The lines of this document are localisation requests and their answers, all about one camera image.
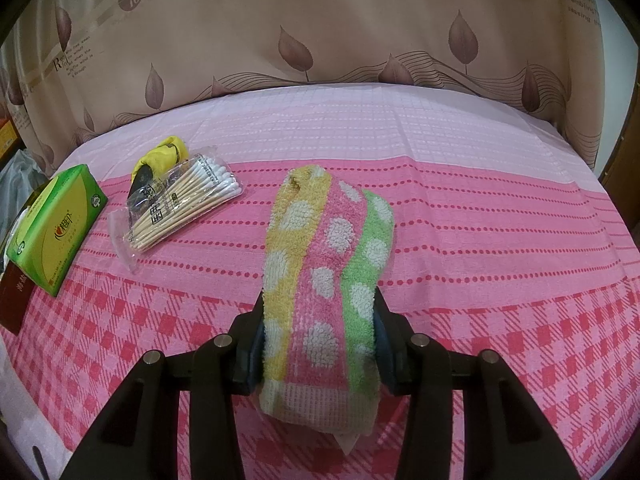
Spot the grey plastic bag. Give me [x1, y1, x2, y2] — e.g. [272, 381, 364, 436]
[0, 149, 51, 221]

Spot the pink checked blanket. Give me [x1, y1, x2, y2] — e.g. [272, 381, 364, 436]
[0, 82, 640, 480]

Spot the dark red box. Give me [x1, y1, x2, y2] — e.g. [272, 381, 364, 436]
[0, 259, 39, 337]

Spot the beige leaf print curtain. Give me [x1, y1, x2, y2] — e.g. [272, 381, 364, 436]
[0, 0, 608, 181]

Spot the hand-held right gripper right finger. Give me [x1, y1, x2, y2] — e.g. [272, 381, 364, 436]
[372, 290, 583, 480]

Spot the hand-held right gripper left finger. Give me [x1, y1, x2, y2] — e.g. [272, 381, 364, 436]
[60, 290, 268, 480]

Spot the green tissue box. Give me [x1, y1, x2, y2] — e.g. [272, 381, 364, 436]
[6, 164, 108, 296]

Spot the striped polka dot towel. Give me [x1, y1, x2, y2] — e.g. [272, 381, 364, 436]
[257, 164, 396, 453]

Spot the yellow and black pouch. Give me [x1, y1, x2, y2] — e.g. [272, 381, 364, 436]
[128, 135, 189, 197]

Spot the cotton swab packet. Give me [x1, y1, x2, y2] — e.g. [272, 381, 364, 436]
[109, 146, 244, 275]

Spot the orange box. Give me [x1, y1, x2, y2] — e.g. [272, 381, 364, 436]
[0, 114, 19, 157]

